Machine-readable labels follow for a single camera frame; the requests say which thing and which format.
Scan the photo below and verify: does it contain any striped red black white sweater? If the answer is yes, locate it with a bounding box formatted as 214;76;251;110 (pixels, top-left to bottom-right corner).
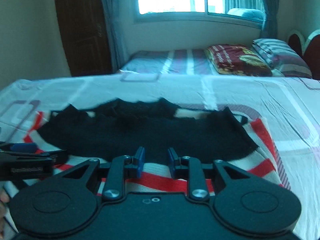
23;99;290;192

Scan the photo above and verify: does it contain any person's hand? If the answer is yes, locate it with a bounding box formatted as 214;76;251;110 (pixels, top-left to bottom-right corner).
0;188;10;239

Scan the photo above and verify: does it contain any white quilt with square pattern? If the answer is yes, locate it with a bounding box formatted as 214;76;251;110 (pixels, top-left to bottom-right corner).
1;73;319;239

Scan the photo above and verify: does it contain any striped bed sheet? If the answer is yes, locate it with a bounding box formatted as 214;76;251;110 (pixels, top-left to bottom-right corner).
121;49;218;75

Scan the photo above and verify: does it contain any red patterned folded blanket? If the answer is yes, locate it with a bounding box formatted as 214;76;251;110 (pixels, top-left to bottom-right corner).
204;44;272;77

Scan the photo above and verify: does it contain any dark wooden door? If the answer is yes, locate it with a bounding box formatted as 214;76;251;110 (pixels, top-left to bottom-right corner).
55;0;112;76

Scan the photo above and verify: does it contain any striped grey pillow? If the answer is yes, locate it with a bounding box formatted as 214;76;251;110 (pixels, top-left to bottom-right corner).
252;38;312;79

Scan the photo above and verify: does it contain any red headboard with white trim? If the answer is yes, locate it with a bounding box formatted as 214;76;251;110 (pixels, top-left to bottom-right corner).
287;29;320;80

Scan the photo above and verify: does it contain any light blue cushion on sill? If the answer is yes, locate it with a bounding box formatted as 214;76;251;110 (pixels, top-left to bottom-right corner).
227;8;265;22

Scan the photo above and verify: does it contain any blue-grey left curtain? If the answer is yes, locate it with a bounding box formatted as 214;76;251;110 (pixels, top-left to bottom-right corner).
101;0;127;73

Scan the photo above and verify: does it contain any blue-grey curtain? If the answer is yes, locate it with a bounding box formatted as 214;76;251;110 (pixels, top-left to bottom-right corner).
260;0;280;38
101;0;127;73

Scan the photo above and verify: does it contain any blue-grey right curtain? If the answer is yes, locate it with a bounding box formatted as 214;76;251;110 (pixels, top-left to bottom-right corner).
260;0;280;38

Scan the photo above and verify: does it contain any window with frame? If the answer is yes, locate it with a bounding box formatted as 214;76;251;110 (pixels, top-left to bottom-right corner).
135;0;265;27

